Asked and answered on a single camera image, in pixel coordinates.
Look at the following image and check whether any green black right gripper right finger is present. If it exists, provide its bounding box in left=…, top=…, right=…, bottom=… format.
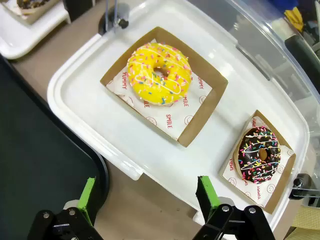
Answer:
left=192, top=175, right=276, bottom=240

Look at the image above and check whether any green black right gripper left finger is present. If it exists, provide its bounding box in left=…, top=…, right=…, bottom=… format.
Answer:
left=26, top=176, right=105, bottom=240

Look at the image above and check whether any dark green serving tray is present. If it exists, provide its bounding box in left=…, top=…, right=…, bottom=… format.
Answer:
left=0, top=53, right=110, bottom=240

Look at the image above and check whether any chocolate sprinkled donut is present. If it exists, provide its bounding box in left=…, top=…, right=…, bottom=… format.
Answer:
left=232, top=125, right=282, bottom=185

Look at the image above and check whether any small brown cardboard donut tray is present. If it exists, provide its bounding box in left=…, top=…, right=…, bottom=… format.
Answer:
left=218, top=109, right=297, bottom=215

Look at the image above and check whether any large brown cardboard donut tray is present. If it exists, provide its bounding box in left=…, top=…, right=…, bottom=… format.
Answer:
left=99, top=26, right=229, bottom=148

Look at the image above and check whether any yellow sprinkled donut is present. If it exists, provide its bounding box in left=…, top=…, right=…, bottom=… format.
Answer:
left=127, top=42, right=193, bottom=106

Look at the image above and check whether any white plastic tray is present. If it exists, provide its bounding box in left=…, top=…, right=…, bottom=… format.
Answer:
left=0, top=0, right=71, bottom=60

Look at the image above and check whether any chocolate donut in cardboard tray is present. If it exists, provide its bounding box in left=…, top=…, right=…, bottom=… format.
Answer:
left=1, top=0, right=61, bottom=25

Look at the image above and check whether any printed white paper liner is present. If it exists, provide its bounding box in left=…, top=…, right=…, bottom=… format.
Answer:
left=221, top=115, right=295, bottom=209
left=105, top=38, right=213, bottom=141

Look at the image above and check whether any white plastic display base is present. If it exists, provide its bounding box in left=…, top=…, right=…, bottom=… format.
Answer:
left=46, top=0, right=310, bottom=235

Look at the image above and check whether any black lid hinge knob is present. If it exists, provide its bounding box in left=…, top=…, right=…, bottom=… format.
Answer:
left=117, top=17, right=130, bottom=30
left=288, top=173, right=313, bottom=200

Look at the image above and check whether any clear plastic display lid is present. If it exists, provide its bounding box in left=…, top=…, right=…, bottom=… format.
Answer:
left=104, top=0, right=320, bottom=208

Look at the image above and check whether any yellow cloth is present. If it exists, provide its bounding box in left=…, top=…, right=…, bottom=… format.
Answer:
left=283, top=6, right=304, bottom=31

